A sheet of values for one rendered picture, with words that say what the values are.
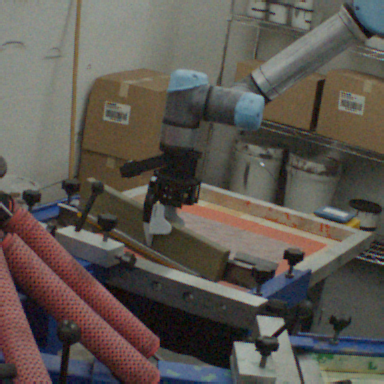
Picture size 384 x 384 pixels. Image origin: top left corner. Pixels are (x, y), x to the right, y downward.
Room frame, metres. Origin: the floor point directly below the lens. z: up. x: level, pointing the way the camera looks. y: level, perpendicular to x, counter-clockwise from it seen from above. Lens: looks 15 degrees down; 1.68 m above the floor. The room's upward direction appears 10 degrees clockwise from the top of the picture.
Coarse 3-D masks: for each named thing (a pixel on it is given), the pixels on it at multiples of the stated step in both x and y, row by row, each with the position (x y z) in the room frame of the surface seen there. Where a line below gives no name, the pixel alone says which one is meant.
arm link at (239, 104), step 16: (208, 96) 2.05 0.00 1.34; (224, 96) 2.04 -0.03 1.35; (240, 96) 2.05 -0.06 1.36; (256, 96) 2.05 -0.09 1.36; (208, 112) 2.04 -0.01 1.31; (224, 112) 2.04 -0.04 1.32; (240, 112) 2.03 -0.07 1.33; (256, 112) 2.03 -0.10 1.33; (240, 128) 2.05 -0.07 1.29; (256, 128) 2.05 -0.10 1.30
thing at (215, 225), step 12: (192, 216) 2.56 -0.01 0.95; (204, 216) 2.57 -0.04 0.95; (216, 216) 2.59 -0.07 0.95; (228, 216) 2.61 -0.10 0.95; (192, 228) 2.45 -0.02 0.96; (204, 228) 2.47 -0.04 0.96; (216, 228) 2.49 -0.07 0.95; (228, 228) 2.50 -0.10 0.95; (240, 228) 2.52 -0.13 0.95; (216, 240) 2.39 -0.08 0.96; (132, 252) 2.19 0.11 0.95
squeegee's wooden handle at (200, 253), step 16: (112, 192) 2.13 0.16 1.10; (80, 208) 2.16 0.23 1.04; (96, 208) 2.14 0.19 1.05; (112, 208) 2.12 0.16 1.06; (128, 208) 2.11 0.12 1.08; (128, 224) 2.10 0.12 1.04; (176, 224) 2.07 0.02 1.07; (144, 240) 2.08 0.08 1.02; (160, 240) 2.07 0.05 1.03; (176, 240) 2.05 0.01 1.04; (192, 240) 2.03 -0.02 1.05; (208, 240) 2.03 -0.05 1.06; (176, 256) 2.05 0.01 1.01; (192, 256) 2.03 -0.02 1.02; (208, 256) 2.01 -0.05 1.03; (224, 256) 2.00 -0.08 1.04; (208, 272) 2.01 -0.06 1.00
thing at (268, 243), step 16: (256, 224) 2.58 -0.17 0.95; (224, 240) 2.40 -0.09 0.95; (240, 240) 2.42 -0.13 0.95; (256, 240) 2.44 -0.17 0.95; (272, 240) 2.46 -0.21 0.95; (288, 240) 2.49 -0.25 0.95; (304, 240) 2.51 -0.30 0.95; (256, 256) 2.31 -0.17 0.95; (272, 256) 2.33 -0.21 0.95; (304, 256) 2.37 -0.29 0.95; (240, 288) 2.08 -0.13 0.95
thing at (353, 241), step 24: (144, 192) 2.57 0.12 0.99; (216, 192) 2.71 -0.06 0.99; (264, 216) 2.65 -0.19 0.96; (288, 216) 2.62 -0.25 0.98; (312, 216) 2.62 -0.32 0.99; (336, 240) 2.55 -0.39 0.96; (360, 240) 2.47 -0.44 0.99; (312, 264) 2.21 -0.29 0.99; (336, 264) 2.30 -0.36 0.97; (192, 312) 1.89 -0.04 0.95
